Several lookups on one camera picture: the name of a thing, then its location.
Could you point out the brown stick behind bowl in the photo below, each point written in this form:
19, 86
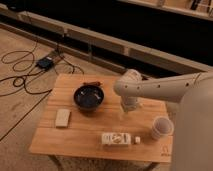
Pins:
92, 83

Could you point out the white ceramic cup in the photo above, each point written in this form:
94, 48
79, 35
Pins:
161, 128

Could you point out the wooden table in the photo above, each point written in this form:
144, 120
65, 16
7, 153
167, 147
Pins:
82, 136

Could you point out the dark ceramic bowl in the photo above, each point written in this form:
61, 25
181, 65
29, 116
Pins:
88, 97

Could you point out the long wooden shelf rail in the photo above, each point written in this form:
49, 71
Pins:
56, 30

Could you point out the black power adapter box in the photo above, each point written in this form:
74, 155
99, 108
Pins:
45, 63

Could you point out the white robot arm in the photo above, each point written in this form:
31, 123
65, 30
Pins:
192, 148

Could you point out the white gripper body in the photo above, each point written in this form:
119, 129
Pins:
129, 103

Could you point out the white lying bottle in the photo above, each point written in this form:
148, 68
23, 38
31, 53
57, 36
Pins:
113, 138

